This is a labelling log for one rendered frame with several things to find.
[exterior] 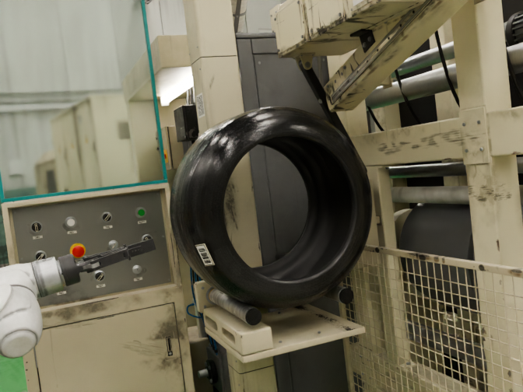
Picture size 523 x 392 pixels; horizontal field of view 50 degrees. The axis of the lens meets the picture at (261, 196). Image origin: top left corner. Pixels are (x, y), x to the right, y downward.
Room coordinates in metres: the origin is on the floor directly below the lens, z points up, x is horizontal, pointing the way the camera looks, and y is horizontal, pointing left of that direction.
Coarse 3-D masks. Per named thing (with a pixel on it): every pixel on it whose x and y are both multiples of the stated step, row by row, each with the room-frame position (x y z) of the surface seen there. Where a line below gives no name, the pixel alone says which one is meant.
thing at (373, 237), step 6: (372, 186) 1.96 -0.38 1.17; (372, 192) 1.95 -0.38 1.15; (372, 198) 1.95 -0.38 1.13; (372, 204) 1.95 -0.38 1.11; (372, 210) 1.95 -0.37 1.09; (372, 216) 1.95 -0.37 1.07; (372, 222) 1.95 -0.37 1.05; (372, 228) 1.95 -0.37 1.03; (372, 234) 1.95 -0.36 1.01; (372, 240) 1.95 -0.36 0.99; (372, 252) 1.94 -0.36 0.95; (360, 258) 1.93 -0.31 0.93; (366, 258) 1.93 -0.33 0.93; (378, 258) 1.95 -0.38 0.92; (360, 264) 1.93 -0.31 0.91; (366, 264) 1.93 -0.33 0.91
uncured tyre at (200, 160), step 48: (192, 144) 1.64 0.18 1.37; (240, 144) 1.46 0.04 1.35; (288, 144) 1.79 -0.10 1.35; (336, 144) 1.56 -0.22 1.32; (192, 192) 1.44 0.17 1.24; (336, 192) 1.80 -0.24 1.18; (192, 240) 1.44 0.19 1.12; (336, 240) 1.75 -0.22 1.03; (240, 288) 1.45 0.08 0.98; (288, 288) 1.49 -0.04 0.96
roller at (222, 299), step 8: (216, 296) 1.70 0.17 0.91; (224, 296) 1.65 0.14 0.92; (224, 304) 1.62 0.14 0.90; (232, 304) 1.57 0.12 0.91; (240, 304) 1.53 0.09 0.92; (232, 312) 1.56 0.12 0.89; (240, 312) 1.49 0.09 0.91; (248, 312) 1.46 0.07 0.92; (256, 312) 1.46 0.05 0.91; (248, 320) 1.45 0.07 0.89; (256, 320) 1.46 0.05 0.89
